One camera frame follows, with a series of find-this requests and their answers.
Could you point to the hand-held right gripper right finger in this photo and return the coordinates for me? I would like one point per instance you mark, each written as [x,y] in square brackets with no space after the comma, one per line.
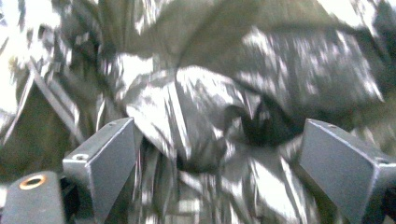
[339,165]

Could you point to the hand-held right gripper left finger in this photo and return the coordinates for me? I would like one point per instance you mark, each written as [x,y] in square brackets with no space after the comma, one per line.
[112,155]

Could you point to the black plastic garbage bag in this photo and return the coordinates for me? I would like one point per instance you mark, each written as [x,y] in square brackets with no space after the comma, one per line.
[193,102]

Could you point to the green plastic bucket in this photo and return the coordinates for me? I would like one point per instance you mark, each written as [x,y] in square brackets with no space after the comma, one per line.
[202,31]

